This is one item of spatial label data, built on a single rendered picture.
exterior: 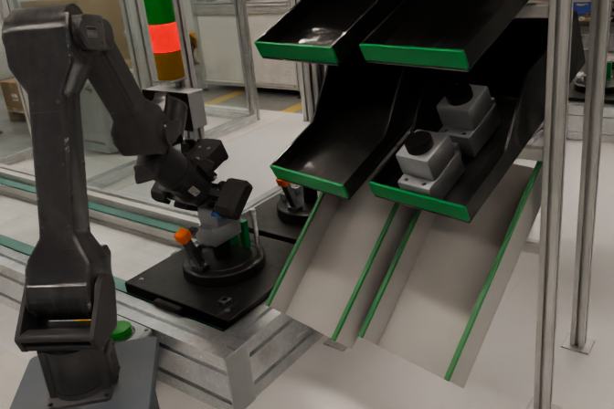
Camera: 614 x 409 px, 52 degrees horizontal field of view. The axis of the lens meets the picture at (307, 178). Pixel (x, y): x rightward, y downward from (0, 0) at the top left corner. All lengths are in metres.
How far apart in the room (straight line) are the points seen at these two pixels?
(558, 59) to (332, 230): 0.39
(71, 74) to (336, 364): 0.60
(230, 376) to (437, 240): 0.34
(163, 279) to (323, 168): 0.41
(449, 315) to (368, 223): 0.17
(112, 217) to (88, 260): 0.81
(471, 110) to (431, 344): 0.28
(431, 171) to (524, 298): 0.54
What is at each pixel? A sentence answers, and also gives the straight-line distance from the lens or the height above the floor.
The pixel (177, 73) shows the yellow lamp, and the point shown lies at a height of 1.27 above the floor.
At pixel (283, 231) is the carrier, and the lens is 1.20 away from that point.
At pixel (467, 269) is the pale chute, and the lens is 0.81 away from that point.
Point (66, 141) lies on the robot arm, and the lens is 0.68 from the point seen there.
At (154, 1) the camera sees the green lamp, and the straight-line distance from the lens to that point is 1.18.
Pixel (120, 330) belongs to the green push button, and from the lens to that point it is 0.99.
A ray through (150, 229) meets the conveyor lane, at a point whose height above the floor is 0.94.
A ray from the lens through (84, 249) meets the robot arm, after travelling 0.68.
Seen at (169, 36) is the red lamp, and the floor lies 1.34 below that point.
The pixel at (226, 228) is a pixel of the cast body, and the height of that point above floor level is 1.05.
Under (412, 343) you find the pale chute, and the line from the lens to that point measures 0.82.
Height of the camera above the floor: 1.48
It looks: 21 degrees down
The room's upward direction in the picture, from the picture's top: 6 degrees counter-clockwise
